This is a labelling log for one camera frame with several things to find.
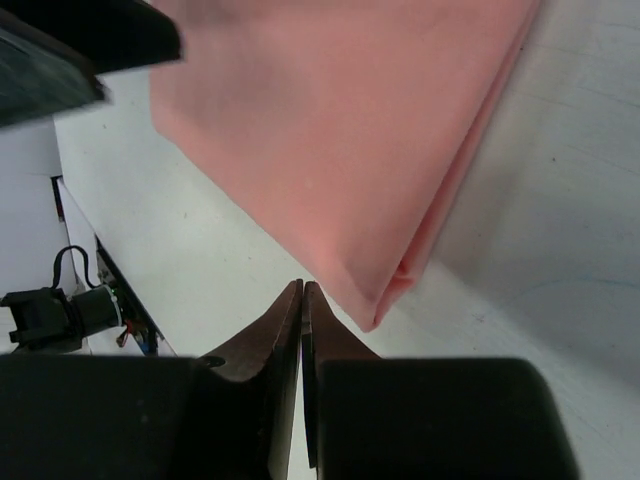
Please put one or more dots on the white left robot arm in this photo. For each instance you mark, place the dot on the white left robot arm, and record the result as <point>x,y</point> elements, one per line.
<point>47,320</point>

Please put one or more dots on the salmon orange t shirt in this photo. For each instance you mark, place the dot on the salmon orange t shirt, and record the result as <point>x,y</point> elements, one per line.
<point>343,128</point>

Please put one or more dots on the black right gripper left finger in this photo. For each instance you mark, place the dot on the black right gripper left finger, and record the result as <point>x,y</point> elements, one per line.
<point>249,408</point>

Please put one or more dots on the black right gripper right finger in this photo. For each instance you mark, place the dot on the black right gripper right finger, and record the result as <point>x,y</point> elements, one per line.
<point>343,417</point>

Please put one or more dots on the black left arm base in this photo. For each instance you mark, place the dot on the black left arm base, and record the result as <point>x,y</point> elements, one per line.
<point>138,333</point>

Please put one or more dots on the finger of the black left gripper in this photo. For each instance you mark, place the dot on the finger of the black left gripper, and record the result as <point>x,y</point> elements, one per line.
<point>47,70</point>
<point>113,35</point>

